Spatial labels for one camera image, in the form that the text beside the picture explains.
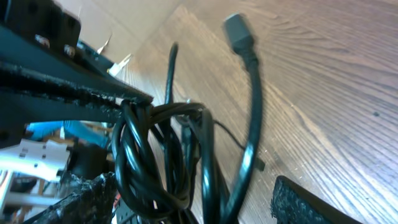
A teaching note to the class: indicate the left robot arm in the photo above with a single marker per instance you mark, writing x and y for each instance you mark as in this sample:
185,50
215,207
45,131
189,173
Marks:
37,159

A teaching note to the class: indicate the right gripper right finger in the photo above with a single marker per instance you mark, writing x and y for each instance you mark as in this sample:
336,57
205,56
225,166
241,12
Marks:
291,203

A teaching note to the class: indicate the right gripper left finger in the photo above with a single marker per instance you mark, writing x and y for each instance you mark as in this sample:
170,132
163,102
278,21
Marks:
91,203

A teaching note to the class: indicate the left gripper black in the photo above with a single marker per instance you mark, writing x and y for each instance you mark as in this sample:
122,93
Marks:
40,42

